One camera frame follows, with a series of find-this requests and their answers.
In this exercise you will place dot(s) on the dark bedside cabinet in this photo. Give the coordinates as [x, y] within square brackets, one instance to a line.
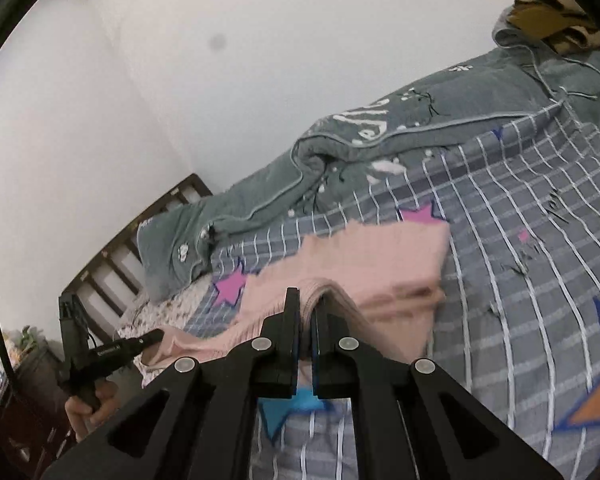
[30, 425]

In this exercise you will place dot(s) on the floral bed sheet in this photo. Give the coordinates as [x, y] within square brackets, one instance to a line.
[150, 312]

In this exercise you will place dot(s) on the grey bin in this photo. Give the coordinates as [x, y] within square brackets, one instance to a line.
[37, 372]

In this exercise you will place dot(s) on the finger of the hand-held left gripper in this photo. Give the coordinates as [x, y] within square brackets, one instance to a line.
[140, 341]

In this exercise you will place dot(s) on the dark wooden headboard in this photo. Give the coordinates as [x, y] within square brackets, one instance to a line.
[192, 187]

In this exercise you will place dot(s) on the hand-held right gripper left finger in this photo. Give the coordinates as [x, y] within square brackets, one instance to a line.
[295, 330]

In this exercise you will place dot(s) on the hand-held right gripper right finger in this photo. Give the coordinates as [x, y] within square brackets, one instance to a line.
[316, 345]

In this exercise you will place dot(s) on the pink knit sweater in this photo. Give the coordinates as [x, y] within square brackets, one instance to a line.
[380, 260]

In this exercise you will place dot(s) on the person's left hand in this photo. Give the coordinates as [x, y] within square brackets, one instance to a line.
[80, 417]

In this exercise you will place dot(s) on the grey checked star blanket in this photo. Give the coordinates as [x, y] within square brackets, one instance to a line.
[505, 260]

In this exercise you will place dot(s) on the grey printed quilt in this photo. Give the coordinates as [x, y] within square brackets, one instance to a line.
[260, 200]

